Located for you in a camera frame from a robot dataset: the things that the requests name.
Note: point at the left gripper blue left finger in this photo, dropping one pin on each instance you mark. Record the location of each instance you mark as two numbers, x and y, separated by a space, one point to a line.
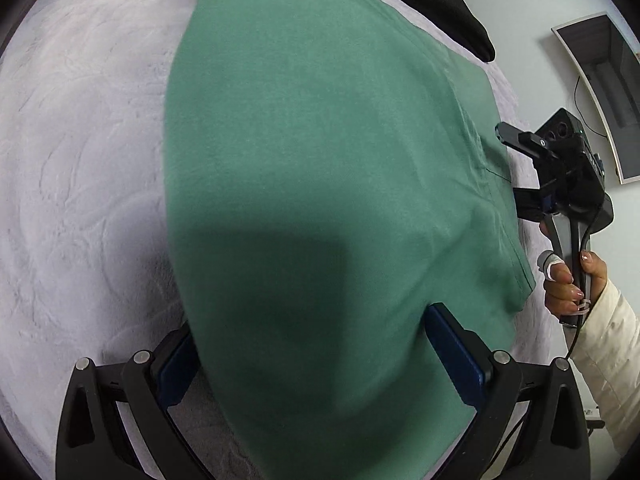
92 439

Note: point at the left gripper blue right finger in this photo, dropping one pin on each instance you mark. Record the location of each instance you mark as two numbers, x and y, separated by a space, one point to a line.
552 439

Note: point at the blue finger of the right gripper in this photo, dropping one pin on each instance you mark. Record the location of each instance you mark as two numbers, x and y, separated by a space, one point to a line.
531 203
524 142

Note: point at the green work shirt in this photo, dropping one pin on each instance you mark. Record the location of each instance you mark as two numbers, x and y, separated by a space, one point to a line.
330 171

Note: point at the white jacket sleeve forearm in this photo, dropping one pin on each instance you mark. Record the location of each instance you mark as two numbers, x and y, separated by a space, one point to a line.
607 356

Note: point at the person's right hand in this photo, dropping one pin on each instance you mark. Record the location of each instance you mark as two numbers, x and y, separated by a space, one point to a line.
562 296

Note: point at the lilac plush bed blanket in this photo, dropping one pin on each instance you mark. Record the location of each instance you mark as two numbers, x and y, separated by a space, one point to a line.
85 261

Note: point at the wall-mounted grey panel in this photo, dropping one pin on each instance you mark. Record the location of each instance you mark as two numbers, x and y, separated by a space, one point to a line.
610 70

